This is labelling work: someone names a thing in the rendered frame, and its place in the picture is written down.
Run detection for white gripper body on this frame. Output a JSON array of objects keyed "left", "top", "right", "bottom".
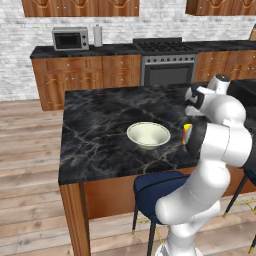
[{"left": 184, "top": 104, "right": 207, "bottom": 118}]

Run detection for yellow cup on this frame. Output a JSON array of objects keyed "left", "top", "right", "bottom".
[{"left": 181, "top": 123, "right": 194, "bottom": 146}]

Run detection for pale green bowl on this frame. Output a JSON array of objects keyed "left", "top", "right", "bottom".
[{"left": 126, "top": 121, "right": 172, "bottom": 151}]

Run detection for wooden counter cupboards, black worktop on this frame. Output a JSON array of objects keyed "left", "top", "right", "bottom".
[
  {"left": 186, "top": 39, "right": 256, "bottom": 83},
  {"left": 29, "top": 43, "right": 144, "bottom": 112}
]

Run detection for black marble dining table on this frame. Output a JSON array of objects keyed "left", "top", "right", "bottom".
[{"left": 57, "top": 79, "right": 256, "bottom": 256}]

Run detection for steel oven with hob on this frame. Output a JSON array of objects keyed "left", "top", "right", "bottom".
[{"left": 132, "top": 37, "right": 199, "bottom": 87}]

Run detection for navy blue stool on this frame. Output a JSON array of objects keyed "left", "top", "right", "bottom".
[
  {"left": 132, "top": 170, "right": 191, "bottom": 256},
  {"left": 222, "top": 166, "right": 256, "bottom": 255}
]

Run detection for white paper towel roll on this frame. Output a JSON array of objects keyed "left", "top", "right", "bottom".
[{"left": 92, "top": 23, "right": 104, "bottom": 48}]

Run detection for silver microwave oven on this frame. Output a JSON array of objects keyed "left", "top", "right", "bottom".
[{"left": 51, "top": 26, "right": 90, "bottom": 52}]

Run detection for wooden wall cupboards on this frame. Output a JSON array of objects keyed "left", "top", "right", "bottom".
[
  {"left": 21, "top": 0, "right": 141, "bottom": 18},
  {"left": 185, "top": 0, "right": 256, "bottom": 17}
]

